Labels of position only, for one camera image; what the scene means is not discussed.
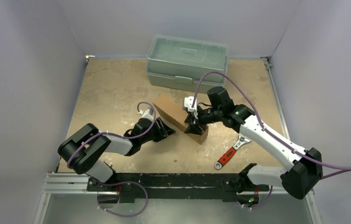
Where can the brown cardboard box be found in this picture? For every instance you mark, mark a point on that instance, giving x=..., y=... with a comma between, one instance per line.
x=173, y=113

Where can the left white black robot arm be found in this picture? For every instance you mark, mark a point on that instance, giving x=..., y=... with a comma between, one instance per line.
x=83, y=149

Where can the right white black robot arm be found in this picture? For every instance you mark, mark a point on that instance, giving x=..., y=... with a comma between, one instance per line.
x=301, y=168

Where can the red handled adjustable wrench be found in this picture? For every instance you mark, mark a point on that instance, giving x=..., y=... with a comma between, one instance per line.
x=226, y=157

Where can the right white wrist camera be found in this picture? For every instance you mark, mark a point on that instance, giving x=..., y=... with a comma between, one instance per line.
x=189, y=106

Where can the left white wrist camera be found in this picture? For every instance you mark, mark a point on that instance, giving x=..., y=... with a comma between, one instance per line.
x=147, y=114

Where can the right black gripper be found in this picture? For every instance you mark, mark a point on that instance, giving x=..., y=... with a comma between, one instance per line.
x=194, y=120

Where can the translucent green plastic toolbox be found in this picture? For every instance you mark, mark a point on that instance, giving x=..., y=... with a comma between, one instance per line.
x=186, y=64

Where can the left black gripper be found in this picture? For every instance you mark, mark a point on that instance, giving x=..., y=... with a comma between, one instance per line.
x=163, y=131

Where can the black metal base rail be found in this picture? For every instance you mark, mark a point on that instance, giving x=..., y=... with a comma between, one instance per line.
x=132, y=186

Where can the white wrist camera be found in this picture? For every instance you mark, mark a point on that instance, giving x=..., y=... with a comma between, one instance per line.
x=147, y=114
x=189, y=106

